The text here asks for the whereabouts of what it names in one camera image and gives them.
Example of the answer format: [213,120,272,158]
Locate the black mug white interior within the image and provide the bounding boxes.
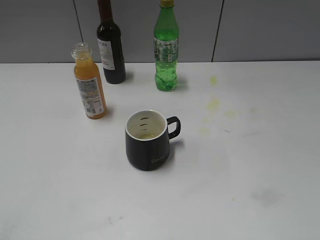
[125,109,181,171]

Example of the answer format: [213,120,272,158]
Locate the orange juice bottle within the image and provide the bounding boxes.
[71,42,108,120]

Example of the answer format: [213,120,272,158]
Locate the green soda bottle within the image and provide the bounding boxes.
[153,0,180,92]

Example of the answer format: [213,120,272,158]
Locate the dark red wine bottle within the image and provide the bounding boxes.
[96,0,126,84]

